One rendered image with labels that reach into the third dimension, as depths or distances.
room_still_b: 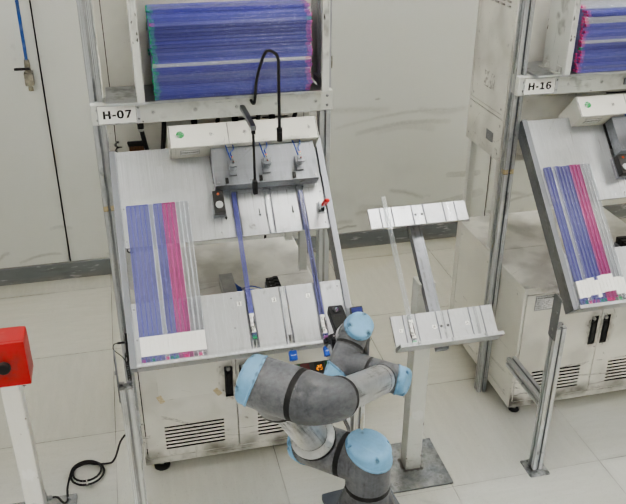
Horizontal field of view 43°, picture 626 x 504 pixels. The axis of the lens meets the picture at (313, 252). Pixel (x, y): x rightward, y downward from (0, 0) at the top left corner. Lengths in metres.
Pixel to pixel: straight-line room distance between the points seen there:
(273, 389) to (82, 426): 1.83
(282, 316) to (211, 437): 0.73
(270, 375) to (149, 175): 1.12
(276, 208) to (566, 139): 1.11
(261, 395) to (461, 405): 1.87
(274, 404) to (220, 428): 1.35
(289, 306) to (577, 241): 1.03
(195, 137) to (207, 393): 0.92
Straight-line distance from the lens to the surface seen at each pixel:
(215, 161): 2.58
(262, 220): 2.58
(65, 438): 3.38
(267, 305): 2.50
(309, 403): 1.65
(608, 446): 3.41
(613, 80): 3.10
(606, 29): 2.99
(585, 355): 3.40
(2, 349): 2.55
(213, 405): 2.94
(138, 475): 2.72
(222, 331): 2.46
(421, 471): 3.11
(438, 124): 4.52
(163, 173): 2.63
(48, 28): 4.05
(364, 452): 2.01
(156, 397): 2.89
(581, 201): 2.95
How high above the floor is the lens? 2.11
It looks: 27 degrees down
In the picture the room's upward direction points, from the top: straight up
